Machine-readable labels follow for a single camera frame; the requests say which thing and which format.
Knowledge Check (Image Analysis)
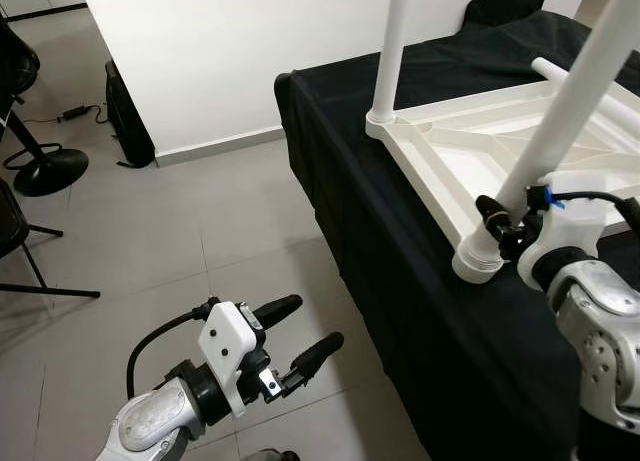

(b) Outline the black tablecloth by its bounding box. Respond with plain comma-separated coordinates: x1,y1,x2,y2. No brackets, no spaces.
275,9,640,461

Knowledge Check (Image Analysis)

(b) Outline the black round base stool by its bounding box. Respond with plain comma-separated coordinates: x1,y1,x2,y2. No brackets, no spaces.
0,21,91,198

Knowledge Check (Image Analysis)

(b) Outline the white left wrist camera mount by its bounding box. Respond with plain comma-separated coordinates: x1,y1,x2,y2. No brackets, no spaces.
197,301,263,417

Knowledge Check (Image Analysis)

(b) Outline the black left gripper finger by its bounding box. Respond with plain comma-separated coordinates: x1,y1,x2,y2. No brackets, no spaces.
291,332,345,386
249,295,303,331

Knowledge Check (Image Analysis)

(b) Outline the small black charger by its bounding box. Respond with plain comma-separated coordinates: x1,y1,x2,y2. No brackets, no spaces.
62,104,106,124

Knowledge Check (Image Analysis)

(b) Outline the black robot left foot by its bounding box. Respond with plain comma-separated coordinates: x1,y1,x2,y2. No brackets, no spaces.
240,448,301,461

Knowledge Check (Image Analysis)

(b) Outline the black folding metal stand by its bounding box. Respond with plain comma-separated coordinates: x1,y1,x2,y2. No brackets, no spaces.
0,176,101,302

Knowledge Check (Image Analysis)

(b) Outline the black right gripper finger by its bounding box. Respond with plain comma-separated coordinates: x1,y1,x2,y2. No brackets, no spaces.
476,195,520,241

